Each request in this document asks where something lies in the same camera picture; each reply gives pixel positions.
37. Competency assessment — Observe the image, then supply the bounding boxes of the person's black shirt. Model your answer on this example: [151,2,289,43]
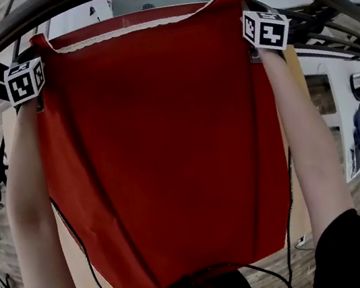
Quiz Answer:
[18,207,360,288]

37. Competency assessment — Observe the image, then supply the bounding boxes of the person's right forearm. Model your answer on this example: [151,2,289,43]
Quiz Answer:
[256,36,360,252]

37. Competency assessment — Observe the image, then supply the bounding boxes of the person's left forearm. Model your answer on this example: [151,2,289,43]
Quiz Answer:
[0,96,80,288]

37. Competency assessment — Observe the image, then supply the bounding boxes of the black eyeglasses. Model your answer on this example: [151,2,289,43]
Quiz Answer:
[346,143,360,179]

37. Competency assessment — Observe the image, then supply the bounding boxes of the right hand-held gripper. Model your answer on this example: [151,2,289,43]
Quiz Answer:
[237,0,295,65]

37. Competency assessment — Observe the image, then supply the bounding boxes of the red tablecloth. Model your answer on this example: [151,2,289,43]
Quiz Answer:
[18,0,305,288]

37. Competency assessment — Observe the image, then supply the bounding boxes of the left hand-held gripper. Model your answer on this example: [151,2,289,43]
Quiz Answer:
[0,50,51,117]

